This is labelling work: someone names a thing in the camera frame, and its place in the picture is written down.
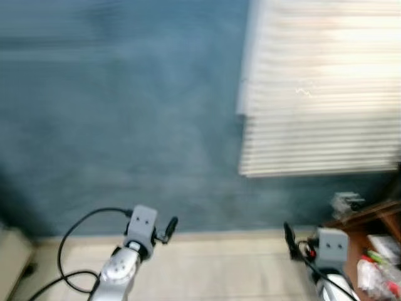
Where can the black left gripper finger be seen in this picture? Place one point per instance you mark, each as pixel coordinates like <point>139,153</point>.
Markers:
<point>171,228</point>

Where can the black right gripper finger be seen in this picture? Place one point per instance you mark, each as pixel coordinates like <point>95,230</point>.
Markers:
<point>290,239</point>

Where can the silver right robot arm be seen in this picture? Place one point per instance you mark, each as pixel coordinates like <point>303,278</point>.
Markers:
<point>335,288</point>

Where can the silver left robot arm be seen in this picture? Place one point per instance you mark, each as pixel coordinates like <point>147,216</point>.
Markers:
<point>116,276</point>

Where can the brown wooden desk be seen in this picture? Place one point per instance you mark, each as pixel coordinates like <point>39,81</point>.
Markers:
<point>354,241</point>

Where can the green and red packet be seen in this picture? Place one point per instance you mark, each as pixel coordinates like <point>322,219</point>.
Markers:
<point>376,256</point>

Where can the clear plastic bag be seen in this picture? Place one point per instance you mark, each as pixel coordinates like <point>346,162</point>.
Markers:
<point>376,279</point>

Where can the white slatted window blind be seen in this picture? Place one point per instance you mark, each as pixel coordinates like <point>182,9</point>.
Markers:
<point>326,88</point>

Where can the white wall socket with plug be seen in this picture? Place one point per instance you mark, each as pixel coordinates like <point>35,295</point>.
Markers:
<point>348,204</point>

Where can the white window frame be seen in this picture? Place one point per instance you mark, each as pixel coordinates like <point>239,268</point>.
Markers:
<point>247,63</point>

